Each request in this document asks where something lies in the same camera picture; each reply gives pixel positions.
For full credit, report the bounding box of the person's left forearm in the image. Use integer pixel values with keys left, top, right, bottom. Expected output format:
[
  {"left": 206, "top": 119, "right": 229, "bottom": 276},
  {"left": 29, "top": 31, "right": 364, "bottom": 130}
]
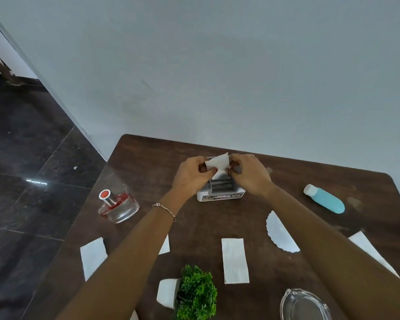
[{"left": 56, "top": 188, "right": 187, "bottom": 320}]

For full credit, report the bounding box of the grey white tissue holder box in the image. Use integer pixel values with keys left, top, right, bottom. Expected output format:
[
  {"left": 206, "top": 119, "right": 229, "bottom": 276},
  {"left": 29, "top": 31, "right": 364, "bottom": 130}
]
[{"left": 197, "top": 156, "right": 246, "bottom": 202}]

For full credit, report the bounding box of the white paper napkin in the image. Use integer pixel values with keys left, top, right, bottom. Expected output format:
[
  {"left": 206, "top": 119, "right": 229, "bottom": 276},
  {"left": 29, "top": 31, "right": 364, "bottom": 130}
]
[
  {"left": 348, "top": 231, "right": 400, "bottom": 279},
  {"left": 221, "top": 238, "right": 250, "bottom": 284},
  {"left": 80, "top": 237, "right": 108, "bottom": 282},
  {"left": 158, "top": 234, "right": 171, "bottom": 256}
]

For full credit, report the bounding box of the blue bottle white cap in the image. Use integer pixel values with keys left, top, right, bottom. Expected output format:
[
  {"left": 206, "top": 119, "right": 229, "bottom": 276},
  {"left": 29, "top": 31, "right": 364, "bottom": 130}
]
[{"left": 303, "top": 184, "right": 345, "bottom": 214}]

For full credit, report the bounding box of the person's left hand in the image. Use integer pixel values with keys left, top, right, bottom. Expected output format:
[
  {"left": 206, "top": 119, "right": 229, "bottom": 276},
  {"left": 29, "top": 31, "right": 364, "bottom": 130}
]
[{"left": 172, "top": 156, "right": 218, "bottom": 199}]

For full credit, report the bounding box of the clear glass dish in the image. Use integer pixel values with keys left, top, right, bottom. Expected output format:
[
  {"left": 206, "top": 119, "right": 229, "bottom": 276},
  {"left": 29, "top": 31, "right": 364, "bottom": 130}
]
[{"left": 280, "top": 288, "right": 332, "bottom": 320}]

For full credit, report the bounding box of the person's right forearm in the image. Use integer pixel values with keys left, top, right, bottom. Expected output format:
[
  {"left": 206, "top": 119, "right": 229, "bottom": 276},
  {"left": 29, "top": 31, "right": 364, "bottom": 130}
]
[{"left": 264, "top": 184, "right": 400, "bottom": 320}]

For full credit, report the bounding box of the gold chain bracelet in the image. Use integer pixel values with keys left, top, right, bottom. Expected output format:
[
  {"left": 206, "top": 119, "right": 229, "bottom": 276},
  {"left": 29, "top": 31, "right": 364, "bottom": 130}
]
[{"left": 152, "top": 203, "right": 176, "bottom": 223}]

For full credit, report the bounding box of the white plant pot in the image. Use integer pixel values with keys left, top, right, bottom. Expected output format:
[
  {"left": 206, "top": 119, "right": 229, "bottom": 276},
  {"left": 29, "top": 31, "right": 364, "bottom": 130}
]
[{"left": 156, "top": 278, "right": 182, "bottom": 310}]

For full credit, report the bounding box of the green artificial plant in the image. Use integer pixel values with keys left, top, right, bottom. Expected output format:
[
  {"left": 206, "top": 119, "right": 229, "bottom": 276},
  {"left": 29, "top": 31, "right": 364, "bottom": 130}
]
[{"left": 175, "top": 265, "right": 218, "bottom": 320}]

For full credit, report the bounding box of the white scalloped paper doily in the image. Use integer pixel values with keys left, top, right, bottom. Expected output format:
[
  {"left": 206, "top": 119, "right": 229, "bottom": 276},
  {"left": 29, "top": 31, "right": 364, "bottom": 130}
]
[{"left": 266, "top": 211, "right": 301, "bottom": 253}]

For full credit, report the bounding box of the white tissue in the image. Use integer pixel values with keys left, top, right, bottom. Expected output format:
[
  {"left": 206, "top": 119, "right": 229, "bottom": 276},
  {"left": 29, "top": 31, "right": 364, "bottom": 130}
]
[{"left": 205, "top": 152, "right": 231, "bottom": 180}]

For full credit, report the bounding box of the person's right hand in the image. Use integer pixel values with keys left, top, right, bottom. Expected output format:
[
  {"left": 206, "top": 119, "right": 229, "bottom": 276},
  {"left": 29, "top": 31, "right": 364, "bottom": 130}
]
[{"left": 226, "top": 153, "right": 276, "bottom": 199}]

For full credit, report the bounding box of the glass perfume bottle red cap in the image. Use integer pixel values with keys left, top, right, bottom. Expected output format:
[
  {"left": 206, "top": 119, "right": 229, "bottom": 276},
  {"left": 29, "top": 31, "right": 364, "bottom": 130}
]
[{"left": 98, "top": 189, "right": 140, "bottom": 224}]

